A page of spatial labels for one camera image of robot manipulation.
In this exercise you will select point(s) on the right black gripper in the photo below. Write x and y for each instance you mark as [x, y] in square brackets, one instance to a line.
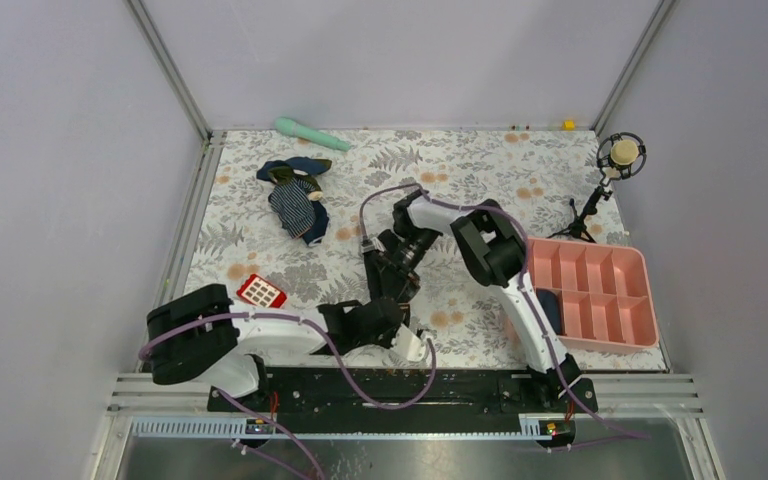
[407, 269]

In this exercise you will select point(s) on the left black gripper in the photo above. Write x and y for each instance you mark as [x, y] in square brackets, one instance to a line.
[387, 342]

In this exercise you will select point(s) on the black striped underwear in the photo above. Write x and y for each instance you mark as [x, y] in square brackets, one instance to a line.
[387, 280]

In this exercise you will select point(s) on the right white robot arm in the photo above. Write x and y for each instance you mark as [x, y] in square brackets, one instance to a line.
[493, 246]

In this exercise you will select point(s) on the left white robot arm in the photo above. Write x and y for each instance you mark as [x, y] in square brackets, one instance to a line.
[207, 337]

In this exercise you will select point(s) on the blue striped underwear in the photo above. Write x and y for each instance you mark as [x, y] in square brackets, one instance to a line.
[296, 198]

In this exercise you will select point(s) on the navy rolled underwear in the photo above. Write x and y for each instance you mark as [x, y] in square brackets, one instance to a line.
[551, 305]

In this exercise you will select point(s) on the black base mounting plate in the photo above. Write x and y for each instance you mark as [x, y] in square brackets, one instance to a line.
[310, 393]

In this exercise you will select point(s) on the red white calculator toy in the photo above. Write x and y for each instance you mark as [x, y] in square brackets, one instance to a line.
[256, 290]

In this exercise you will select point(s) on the mint green handheld tool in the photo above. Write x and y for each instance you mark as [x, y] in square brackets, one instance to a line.
[292, 128]

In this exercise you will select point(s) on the pink compartment organizer tray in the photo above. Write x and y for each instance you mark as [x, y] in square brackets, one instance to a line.
[603, 292]

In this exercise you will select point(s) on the black microphone with stand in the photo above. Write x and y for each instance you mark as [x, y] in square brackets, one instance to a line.
[619, 157]

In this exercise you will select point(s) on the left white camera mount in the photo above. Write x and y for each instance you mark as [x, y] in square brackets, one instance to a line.
[410, 347]

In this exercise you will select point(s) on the grey slotted cable duct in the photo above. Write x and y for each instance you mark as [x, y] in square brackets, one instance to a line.
[375, 427]

